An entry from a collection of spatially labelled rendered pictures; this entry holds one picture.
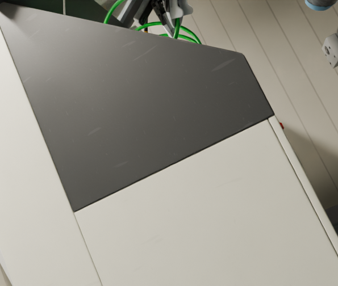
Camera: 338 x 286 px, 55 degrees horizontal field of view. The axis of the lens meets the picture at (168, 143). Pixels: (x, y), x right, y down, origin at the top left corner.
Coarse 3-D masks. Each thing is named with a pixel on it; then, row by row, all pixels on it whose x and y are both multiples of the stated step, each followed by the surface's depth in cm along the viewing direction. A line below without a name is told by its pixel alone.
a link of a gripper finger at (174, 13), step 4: (172, 0) 98; (176, 0) 97; (172, 4) 98; (176, 4) 97; (172, 8) 99; (176, 8) 98; (180, 8) 97; (168, 12) 99; (172, 12) 100; (176, 12) 99; (180, 12) 98; (168, 16) 101; (172, 16) 100; (176, 16) 99; (180, 16) 98; (172, 20) 101; (172, 24) 102
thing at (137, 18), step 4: (144, 0) 117; (148, 0) 117; (144, 4) 117; (148, 4) 117; (140, 8) 117; (144, 8) 117; (148, 8) 118; (152, 8) 120; (136, 12) 118; (140, 12) 117; (144, 12) 118; (148, 12) 120; (136, 16) 118; (140, 16) 117; (144, 16) 118; (136, 20) 118; (140, 20) 118; (144, 20) 119; (140, 24) 120
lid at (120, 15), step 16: (0, 0) 99; (16, 0) 103; (32, 0) 108; (48, 0) 113; (80, 0) 125; (96, 0) 135; (112, 0) 143; (128, 0) 152; (80, 16) 130; (96, 16) 138; (112, 16) 147; (128, 16) 156
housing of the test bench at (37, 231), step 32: (0, 32) 98; (0, 64) 97; (0, 96) 97; (0, 128) 97; (32, 128) 94; (0, 160) 97; (32, 160) 93; (0, 192) 97; (32, 192) 93; (64, 192) 90; (0, 224) 97; (32, 224) 93; (64, 224) 90; (32, 256) 93; (64, 256) 90
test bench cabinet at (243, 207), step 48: (240, 144) 75; (288, 144) 72; (144, 192) 83; (192, 192) 79; (240, 192) 75; (288, 192) 72; (96, 240) 87; (144, 240) 82; (192, 240) 79; (240, 240) 75; (288, 240) 72; (336, 240) 69
